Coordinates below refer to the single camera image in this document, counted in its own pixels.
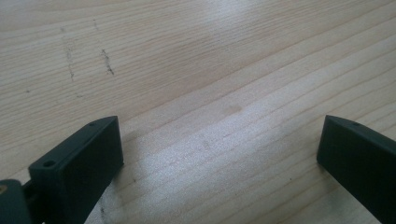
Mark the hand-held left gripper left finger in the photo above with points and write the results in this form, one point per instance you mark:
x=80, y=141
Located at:
x=77, y=174

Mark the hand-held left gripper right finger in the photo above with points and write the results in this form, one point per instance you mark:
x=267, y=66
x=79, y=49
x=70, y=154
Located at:
x=358, y=161

